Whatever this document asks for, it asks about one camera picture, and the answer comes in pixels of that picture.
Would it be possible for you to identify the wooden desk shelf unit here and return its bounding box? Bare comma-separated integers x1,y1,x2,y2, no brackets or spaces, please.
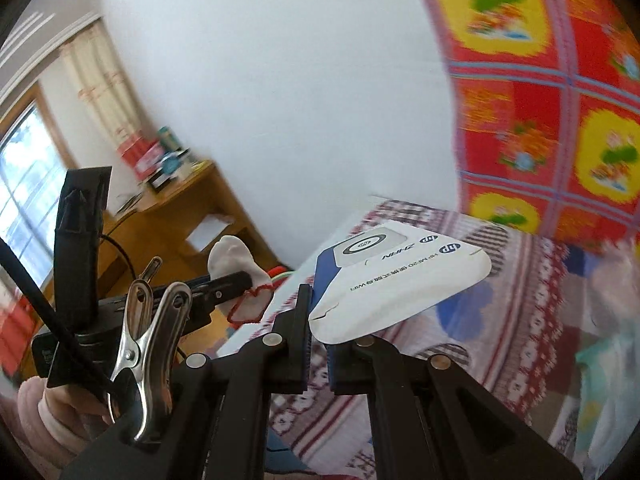
98,160,279,298

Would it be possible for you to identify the window with wooden frame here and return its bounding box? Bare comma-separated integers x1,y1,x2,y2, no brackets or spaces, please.
1,84,76,288

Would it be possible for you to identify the white paper on shelf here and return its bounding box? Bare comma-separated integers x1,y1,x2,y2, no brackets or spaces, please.
186,214,233,252

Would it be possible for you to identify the red trash bin green rim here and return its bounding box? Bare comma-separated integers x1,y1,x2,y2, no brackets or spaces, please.
267,266,293,282

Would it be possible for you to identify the patterned bed sheet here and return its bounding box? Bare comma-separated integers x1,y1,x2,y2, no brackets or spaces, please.
219,199,640,480

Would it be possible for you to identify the left hand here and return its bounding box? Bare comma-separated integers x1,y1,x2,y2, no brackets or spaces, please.
43,385,110,434

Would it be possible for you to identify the black cable right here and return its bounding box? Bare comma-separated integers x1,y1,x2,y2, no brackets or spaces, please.
0,236,116,391

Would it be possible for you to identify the black strap mount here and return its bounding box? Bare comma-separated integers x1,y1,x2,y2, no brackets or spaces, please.
46,166,114,391

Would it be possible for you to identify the white sock red trim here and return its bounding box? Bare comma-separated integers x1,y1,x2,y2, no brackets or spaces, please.
207,235,274,326

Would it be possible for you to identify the metal spring clamp right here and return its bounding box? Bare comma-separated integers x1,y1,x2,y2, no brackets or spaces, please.
106,280,192,445

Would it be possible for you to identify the cream floral curtain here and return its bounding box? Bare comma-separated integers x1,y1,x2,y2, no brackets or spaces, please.
60,21,156,157

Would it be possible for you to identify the pink box on desk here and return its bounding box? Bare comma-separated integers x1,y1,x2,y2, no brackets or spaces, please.
117,132,165,181

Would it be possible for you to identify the blue white cardboard box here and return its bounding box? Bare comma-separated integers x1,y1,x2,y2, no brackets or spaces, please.
308,221,491,346

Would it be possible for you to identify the teal box on desk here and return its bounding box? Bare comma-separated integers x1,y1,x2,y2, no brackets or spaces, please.
157,126,182,153

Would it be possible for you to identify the blue alarm clock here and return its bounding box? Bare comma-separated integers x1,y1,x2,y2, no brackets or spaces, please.
160,152,182,177

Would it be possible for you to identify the red floral blanket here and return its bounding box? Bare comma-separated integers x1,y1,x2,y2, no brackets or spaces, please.
424,0,639,252

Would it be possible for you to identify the teal tissue pack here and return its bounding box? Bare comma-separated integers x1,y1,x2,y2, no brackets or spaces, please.
576,333,639,476

